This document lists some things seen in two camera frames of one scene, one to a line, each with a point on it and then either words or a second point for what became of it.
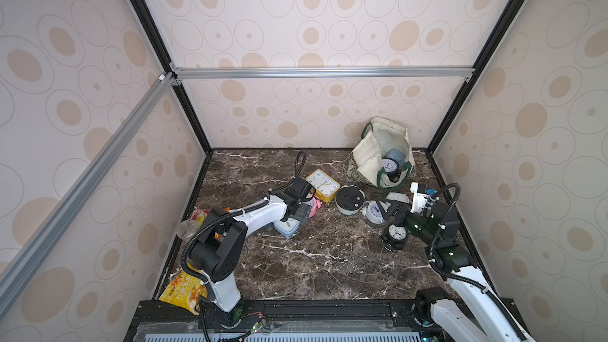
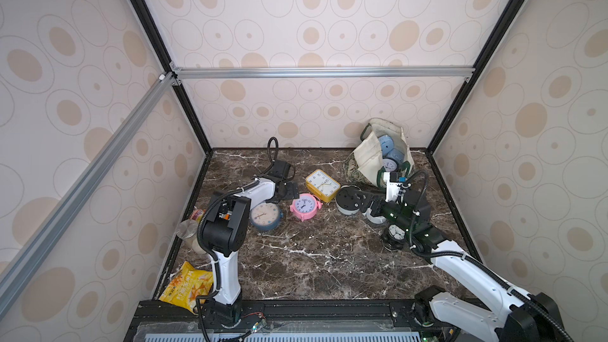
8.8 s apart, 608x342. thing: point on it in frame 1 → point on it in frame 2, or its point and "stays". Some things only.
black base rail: x=289 y=320 stays
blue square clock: x=287 y=227 → x=386 y=144
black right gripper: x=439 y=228 → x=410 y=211
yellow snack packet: x=184 y=290 stays
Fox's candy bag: x=199 y=215 stays
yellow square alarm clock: x=325 y=187 stays
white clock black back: x=349 y=199 stays
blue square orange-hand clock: x=397 y=154 stays
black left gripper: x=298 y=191 → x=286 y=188
